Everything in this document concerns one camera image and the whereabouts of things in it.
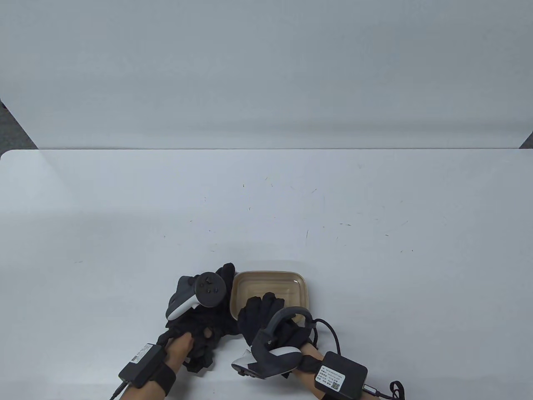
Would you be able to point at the person's right hand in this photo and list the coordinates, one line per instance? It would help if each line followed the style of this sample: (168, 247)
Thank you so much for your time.
(254, 316)

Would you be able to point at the person's left hand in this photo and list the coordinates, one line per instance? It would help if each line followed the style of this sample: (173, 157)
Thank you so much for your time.
(208, 325)

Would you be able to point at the brown takeout box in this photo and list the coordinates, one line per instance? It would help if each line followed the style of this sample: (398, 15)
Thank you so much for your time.
(302, 302)

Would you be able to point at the person's right forearm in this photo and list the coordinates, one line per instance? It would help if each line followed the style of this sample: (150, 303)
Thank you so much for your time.
(322, 355)

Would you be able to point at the person's left forearm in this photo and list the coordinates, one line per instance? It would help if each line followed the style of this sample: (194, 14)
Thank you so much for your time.
(177, 350)

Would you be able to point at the black wrist box with label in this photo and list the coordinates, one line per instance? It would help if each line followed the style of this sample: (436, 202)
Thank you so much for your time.
(341, 375)
(141, 364)

